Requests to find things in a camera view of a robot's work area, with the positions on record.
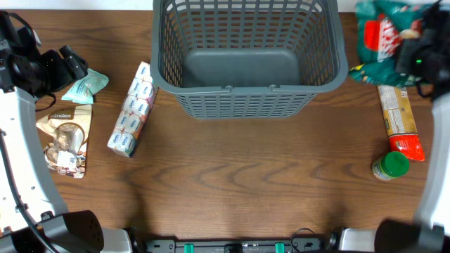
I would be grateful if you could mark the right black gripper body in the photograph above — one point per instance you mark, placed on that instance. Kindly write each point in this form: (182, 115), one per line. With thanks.
(406, 61)

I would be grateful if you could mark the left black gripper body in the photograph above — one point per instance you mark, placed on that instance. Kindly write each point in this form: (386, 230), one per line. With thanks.
(62, 65)

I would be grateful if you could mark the green Nescafe coffee bag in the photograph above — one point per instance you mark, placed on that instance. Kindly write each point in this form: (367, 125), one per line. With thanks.
(382, 28)

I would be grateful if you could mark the spaghetti pack with red ends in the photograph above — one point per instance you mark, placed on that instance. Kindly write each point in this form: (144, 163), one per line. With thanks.
(399, 122)

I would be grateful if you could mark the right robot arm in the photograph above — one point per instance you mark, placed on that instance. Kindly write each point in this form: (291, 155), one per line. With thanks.
(429, 231)

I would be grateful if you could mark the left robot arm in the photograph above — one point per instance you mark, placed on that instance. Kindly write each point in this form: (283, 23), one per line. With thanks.
(34, 217)

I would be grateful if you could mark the white tissue pack bundle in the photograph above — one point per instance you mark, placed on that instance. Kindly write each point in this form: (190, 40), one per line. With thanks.
(134, 113)

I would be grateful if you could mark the teal snack pouch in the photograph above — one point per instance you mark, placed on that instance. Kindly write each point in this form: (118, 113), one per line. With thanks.
(83, 90)

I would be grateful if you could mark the beige nuts bag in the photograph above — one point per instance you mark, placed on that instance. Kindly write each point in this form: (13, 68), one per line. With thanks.
(70, 128)

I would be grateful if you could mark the green lid jar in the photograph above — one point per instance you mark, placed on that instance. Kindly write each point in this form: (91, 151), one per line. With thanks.
(390, 166)

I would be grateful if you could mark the grey plastic basket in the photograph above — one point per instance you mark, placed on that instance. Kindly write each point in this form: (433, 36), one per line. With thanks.
(247, 58)

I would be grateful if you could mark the black rail at table edge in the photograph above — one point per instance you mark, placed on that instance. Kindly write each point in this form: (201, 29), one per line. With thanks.
(302, 240)

